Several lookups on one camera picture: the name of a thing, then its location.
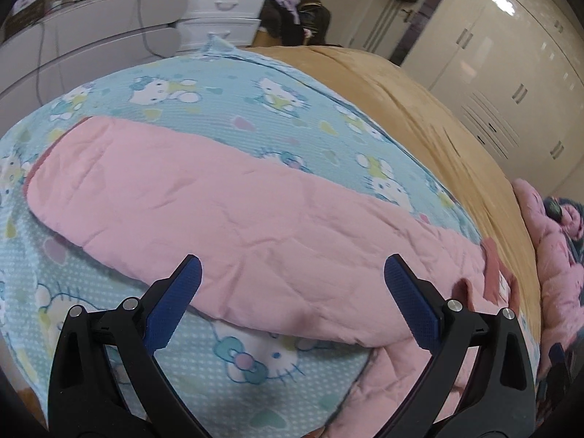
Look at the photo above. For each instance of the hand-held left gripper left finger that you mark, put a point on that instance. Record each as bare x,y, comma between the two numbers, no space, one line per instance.
175,301

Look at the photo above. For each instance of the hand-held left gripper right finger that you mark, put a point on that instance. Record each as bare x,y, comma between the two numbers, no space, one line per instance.
410,301

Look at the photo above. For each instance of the pink quilted jacket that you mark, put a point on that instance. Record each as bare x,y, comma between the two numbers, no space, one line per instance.
228,219

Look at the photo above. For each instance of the pink duvet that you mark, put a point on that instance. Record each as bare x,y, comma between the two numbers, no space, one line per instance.
556,264

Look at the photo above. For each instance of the bed with tan sheet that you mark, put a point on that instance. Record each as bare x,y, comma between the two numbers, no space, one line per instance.
410,109

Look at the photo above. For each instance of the blue cat-print blanket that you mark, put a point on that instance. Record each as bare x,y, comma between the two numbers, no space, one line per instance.
273,114

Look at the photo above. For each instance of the white wardrobe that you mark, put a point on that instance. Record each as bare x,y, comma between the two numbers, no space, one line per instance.
502,54

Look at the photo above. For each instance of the white chest of drawers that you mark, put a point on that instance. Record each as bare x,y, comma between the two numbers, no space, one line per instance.
219,9

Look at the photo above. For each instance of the black bag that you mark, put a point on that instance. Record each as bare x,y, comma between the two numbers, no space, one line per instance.
315,16

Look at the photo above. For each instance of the purple clothing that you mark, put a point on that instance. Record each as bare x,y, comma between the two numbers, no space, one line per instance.
282,0

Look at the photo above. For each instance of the brown sign board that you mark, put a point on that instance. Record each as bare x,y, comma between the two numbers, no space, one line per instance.
27,9

